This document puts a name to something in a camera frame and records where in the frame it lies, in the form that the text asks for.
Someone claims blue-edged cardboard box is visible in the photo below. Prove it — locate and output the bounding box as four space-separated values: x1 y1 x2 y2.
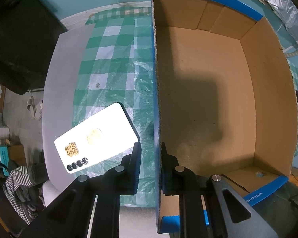
152 0 298 237

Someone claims white smartphone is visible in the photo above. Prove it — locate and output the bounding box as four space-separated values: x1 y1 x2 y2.
54 103 139 174

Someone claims striped clothing pile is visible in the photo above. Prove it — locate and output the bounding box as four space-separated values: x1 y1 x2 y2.
3 163 49 224

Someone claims green checkered tablecloth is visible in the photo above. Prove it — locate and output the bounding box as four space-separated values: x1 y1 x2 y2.
72 6 156 207

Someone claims teal cardboard box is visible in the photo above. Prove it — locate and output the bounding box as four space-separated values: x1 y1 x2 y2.
0 145 10 176

